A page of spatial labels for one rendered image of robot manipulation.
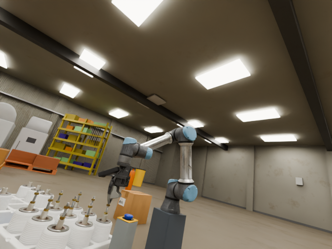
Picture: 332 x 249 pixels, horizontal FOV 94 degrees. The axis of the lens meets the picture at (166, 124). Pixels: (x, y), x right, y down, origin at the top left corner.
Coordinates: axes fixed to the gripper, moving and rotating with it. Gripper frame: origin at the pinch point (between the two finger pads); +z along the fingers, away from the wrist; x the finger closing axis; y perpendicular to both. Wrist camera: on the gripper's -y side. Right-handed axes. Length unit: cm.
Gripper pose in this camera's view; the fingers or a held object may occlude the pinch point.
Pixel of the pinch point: (108, 200)
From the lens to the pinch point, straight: 97.1
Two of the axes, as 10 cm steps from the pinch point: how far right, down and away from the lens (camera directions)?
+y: 9.7, 1.7, -1.5
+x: 0.9, 3.5, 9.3
